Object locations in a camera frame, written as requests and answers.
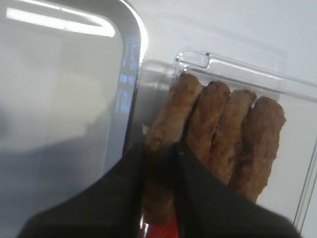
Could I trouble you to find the clear plastic patty tomato container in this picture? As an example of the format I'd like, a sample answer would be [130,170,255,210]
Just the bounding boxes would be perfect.
[135,49,317,231]

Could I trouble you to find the silver metal tray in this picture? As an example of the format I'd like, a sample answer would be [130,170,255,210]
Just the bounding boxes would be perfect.
[0,0,150,188]

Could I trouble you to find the brown meat patty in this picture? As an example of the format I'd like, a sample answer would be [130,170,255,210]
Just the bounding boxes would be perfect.
[229,96,286,202]
[208,89,257,185]
[186,81,230,163]
[142,73,203,225]

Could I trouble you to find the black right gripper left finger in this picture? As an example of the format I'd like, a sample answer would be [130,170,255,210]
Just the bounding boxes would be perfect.
[18,144,144,238]

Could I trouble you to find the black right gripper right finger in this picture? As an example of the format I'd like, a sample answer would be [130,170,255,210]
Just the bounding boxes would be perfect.
[172,143,300,238]

